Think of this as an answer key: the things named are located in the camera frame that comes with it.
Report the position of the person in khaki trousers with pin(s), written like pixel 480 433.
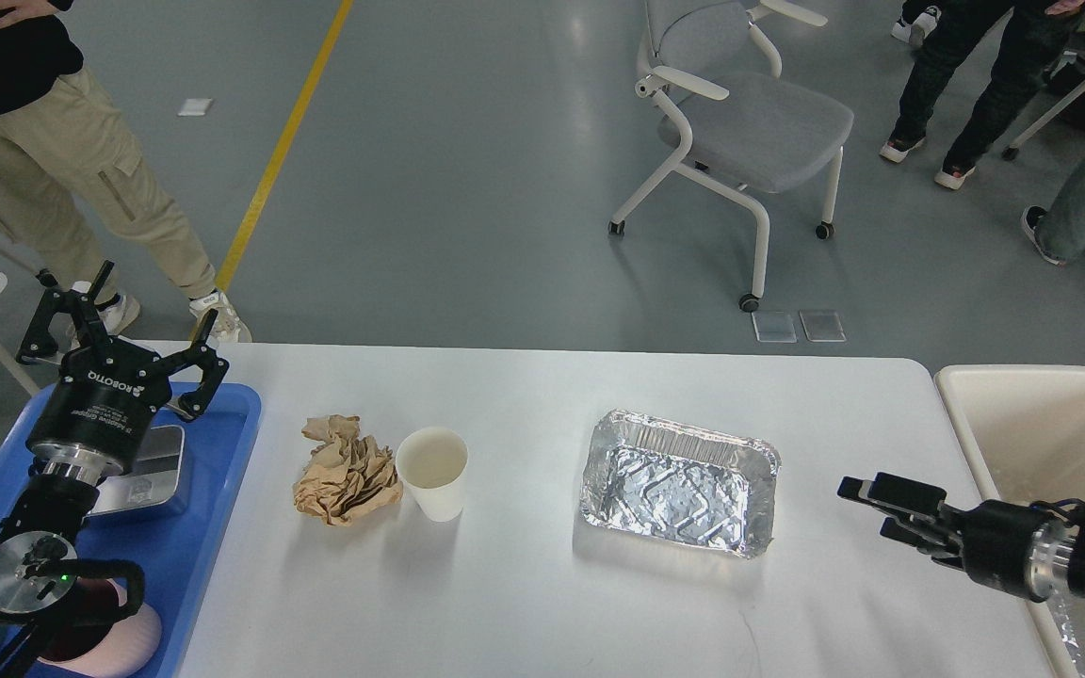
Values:
pixel 63 139

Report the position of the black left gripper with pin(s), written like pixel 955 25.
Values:
pixel 100 410

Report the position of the grey white office chair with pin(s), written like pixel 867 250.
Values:
pixel 734 124

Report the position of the person with striped sneakers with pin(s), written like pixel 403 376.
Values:
pixel 916 20

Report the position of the crumpled brown paper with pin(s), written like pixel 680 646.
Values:
pixel 349 474

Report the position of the white paper cup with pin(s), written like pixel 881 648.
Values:
pixel 432 463

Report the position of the stainless steel rectangular tray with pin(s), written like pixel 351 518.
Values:
pixel 158 487

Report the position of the blue plastic tray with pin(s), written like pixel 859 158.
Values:
pixel 177 554

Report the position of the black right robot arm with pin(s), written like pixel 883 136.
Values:
pixel 1072 512

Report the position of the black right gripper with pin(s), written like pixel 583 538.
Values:
pixel 1018 550

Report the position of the beige plastic bin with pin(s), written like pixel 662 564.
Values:
pixel 1021 427

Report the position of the pink ribbed mug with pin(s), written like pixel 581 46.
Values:
pixel 116 650

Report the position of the aluminium foil tray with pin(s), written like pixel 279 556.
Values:
pixel 694 487

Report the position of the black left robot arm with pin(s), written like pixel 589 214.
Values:
pixel 45 586

